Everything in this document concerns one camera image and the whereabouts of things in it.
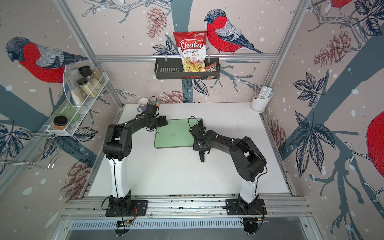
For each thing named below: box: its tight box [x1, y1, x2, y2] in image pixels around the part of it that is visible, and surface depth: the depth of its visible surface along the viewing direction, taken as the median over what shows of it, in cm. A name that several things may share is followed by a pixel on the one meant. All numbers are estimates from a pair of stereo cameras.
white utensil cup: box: [250, 92, 274, 113], surface depth 113 cm
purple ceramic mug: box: [137, 97, 149, 113], surface depth 113 cm
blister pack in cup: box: [257, 85, 273, 99], surface depth 109 cm
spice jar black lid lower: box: [77, 78, 98, 98], surface depth 78 cm
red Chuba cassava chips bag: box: [173, 30, 208, 73], surface depth 83 cm
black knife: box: [199, 151, 205, 163], surface depth 92 cm
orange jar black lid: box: [52, 115, 68, 130], surface depth 61 cm
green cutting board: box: [154, 118, 203, 149], surface depth 103 cm
